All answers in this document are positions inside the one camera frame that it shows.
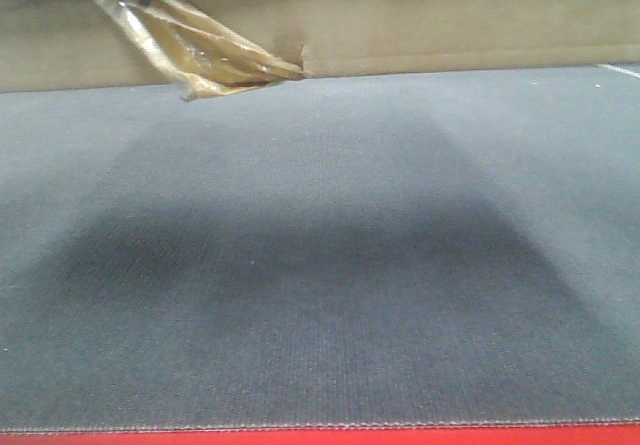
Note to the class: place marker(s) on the grey conveyor belt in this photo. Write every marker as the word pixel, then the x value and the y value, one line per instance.
pixel 448 249

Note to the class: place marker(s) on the red conveyor edge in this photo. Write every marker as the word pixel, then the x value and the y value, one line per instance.
pixel 580 434

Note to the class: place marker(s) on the brown cardboard carton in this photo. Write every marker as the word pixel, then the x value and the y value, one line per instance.
pixel 221 47

